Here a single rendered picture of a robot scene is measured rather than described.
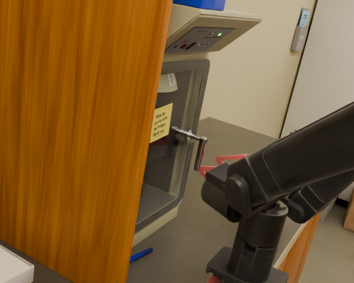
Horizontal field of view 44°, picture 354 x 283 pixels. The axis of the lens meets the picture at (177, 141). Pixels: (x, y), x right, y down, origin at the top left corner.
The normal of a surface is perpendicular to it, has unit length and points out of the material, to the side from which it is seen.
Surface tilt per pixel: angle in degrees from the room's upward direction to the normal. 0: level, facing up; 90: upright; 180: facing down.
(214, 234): 0
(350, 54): 90
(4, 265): 0
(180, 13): 90
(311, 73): 90
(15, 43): 90
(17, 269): 0
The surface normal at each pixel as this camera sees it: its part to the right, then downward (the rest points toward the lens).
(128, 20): -0.49, 0.21
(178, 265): 0.18, -0.93
